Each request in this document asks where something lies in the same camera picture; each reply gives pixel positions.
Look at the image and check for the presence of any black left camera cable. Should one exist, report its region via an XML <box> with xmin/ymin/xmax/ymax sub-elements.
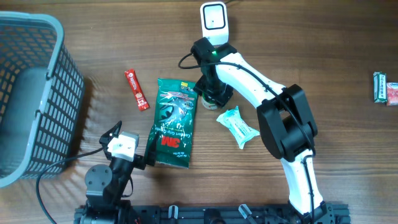
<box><xmin>35</xmin><ymin>146</ymin><xmax>105</xmax><ymax>224</ymax></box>

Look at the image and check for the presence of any red coffee stick sachet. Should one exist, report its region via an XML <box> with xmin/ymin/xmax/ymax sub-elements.
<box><xmin>124</xmin><ymin>69</ymin><xmax>149</xmax><ymax>111</ymax></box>

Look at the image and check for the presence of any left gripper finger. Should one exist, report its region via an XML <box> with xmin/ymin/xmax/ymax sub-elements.
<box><xmin>99</xmin><ymin>121</ymin><xmax>122</xmax><ymax>152</ymax></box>
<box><xmin>145</xmin><ymin>133</ymin><xmax>158</xmax><ymax>158</ymax></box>

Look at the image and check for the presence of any teal wet wipes pack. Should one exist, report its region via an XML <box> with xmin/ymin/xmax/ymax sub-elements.
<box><xmin>216</xmin><ymin>106</ymin><xmax>260</xmax><ymax>149</ymax></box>

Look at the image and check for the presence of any grey plastic mesh basket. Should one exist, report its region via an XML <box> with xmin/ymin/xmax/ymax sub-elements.
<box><xmin>1</xmin><ymin>11</ymin><xmax>85</xmax><ymax>187</ymax></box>

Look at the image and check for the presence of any green white gum pack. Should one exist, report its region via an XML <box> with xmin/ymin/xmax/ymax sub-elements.
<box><xmin>373</xmin><ymin>72</ymin><xmax>387</xmax><ymax>103</ymax></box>

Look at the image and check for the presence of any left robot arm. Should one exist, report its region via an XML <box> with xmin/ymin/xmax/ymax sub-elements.
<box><xmin>74</xmin><ymin>121</ymin><xmax>156</xmax><ymax>223</ymax></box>

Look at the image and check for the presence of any red tissue packet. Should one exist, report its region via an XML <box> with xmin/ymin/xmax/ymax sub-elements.
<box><xmin>386</xmin><ymin>82</ymin><xmax>398</xmax><ymax>106</ymax></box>

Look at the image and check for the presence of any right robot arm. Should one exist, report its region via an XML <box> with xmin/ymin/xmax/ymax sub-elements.
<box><xmin>190</xmin><ymin>37</ymin><xmax>336</xmax><ymax>223</ymax></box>

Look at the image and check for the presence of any white barcode scanner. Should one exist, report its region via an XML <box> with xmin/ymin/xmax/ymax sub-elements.
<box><xmin>200</xmin><ymin>1</ymin><xmax>229</xmax><ymax>46</ymax></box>

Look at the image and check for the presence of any green 3M glove package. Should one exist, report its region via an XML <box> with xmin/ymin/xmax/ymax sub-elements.
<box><xmin>147</xmin><ymin>78</ymin><xmax>198</xmax><ymax>169</ymax></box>

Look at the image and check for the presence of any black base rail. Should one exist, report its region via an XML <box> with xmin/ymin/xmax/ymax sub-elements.
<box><xmin>74</xmin><ymin>203</ymin><xmax>351</xmax><ymax>224</ymax></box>

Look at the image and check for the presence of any green lid jar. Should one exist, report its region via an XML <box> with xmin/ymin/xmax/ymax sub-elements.
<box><xmin>201</xmin><ymin>95</ymin><xmax>218</xmax><ymax>110</ymax></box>

